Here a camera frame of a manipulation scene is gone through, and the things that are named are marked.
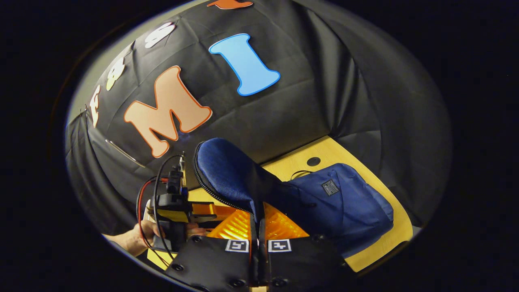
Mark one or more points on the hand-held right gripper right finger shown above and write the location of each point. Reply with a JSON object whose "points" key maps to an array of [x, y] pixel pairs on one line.
{"points": [[304, 259]]}

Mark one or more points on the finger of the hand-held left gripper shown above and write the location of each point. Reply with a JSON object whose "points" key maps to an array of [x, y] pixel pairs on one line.
{"points": [[204, 209]]}

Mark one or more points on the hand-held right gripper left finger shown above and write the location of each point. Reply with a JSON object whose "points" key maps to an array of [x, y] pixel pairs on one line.
{"points": [[206, 259]]}

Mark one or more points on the blue schoolbag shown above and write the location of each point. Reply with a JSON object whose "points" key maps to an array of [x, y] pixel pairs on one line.
{"points": [[344, 202]]}

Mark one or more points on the black backdrop cloth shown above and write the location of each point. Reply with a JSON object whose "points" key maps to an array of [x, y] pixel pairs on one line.
{"points": [[324, 81]]}

